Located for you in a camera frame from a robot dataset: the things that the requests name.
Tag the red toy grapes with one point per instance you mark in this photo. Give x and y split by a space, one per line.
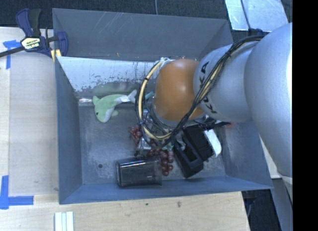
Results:
165 161

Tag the dark clear plastic box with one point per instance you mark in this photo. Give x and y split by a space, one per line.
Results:
137 173

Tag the grey metal bin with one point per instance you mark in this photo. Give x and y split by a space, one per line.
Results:
104 145

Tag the black open rectangular box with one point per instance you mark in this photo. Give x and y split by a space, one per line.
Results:
192 166

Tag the green toy dolphin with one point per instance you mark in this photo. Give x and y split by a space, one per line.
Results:
105 107

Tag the pale wood board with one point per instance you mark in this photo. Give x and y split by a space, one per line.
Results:
32 125

